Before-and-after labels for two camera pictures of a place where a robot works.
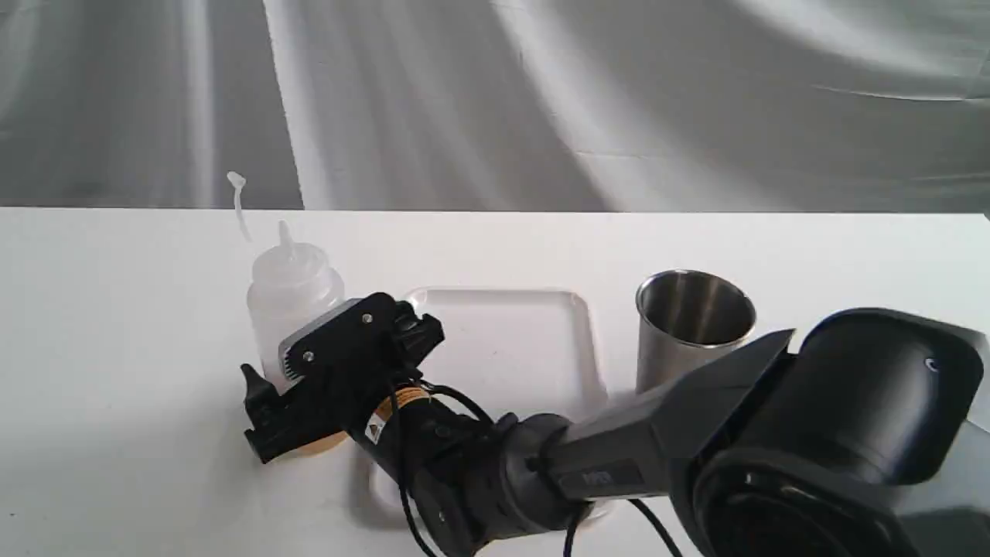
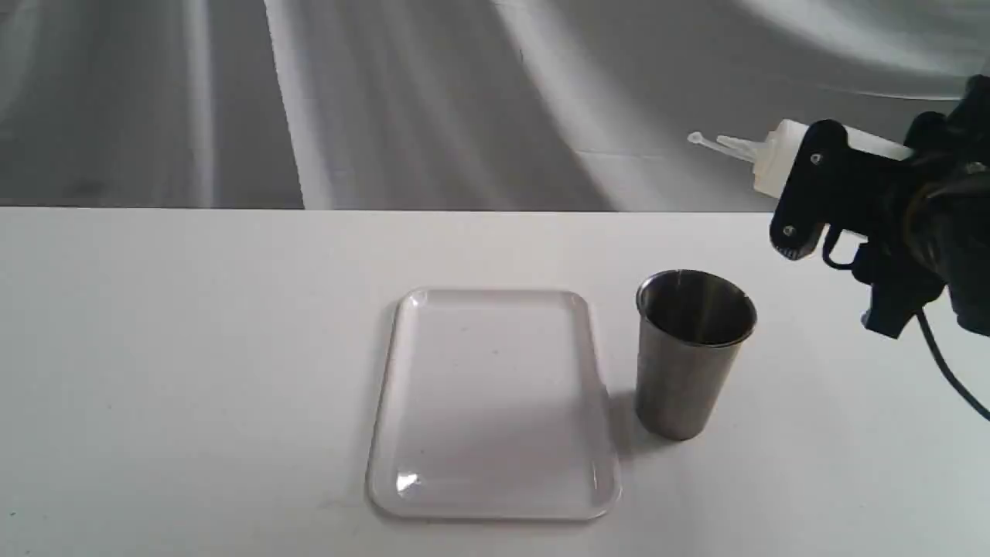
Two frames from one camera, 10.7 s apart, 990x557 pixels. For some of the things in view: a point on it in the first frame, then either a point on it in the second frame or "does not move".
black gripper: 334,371 → 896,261
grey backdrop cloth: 743,106 does not move
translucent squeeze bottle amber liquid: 288,285 → 773,158
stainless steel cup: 685,319 does not move
